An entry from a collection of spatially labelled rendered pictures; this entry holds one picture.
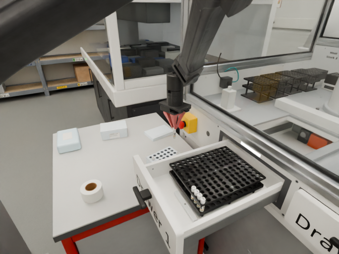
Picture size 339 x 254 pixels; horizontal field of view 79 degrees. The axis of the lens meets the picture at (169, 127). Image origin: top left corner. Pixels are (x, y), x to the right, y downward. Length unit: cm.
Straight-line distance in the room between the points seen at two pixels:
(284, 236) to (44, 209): 163
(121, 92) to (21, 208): 123
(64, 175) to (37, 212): 105
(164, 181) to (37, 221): 133
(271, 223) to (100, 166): 65
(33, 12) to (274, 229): 77
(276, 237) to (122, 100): 99
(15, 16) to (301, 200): 62
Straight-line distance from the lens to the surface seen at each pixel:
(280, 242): 80
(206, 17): 38
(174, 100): 70
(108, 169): 88
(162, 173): 70
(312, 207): 61
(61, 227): 74
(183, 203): 61
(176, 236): 46
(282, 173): 65
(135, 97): 129
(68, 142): 102
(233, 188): 60
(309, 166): 60
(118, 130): 103
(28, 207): 201
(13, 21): 21
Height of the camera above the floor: 132
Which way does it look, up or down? 30 degrees down
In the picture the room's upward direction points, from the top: straight up
